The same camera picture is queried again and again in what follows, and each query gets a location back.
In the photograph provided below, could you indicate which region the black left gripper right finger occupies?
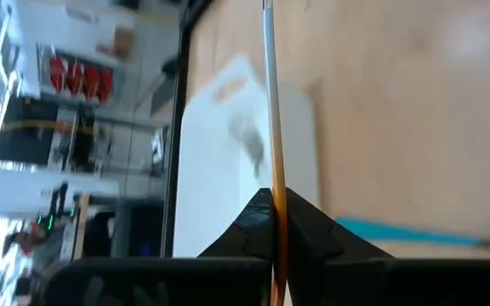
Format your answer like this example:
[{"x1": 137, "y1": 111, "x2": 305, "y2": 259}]
[{"x1": 286, "y1": 188, "x2": 490, "y2": 306}]

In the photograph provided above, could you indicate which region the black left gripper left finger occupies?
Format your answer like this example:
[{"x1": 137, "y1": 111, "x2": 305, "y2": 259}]
[{"x1": 43, "y1": 188, "x2": 274, "y2": 306}]

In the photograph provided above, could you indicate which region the silver fork with blue handle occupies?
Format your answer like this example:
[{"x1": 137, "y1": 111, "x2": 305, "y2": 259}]
[{"x1": 336, "y1": 216, "x2": 490, "y2": 251}]

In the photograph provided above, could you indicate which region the silver fork with orange handle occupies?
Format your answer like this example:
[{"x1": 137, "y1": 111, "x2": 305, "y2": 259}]
[{"x1": 261, "y1": 0, "x2": 291, "y2": 306}]

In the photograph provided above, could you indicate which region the white plastic bin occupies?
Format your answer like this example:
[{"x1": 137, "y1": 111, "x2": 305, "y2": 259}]
[{"x1": 172, "y1": 54, "x2": 321, "y2": 258}]

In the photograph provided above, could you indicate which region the rack of red bins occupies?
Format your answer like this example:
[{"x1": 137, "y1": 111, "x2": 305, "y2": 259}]
[{"x1": 48, "y1": 54, "x2": 115, "y2": 106}]

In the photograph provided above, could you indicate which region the brown cardboard box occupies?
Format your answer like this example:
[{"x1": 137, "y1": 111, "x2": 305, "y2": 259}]
[{"x1": 111, "y1": 25, "x2": 136, "y2": 60}]

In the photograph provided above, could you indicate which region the black metal table frame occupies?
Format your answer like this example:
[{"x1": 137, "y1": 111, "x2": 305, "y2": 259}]
[{"x1": 162, "y1": 0, "x2": 200, "y2": 258}]

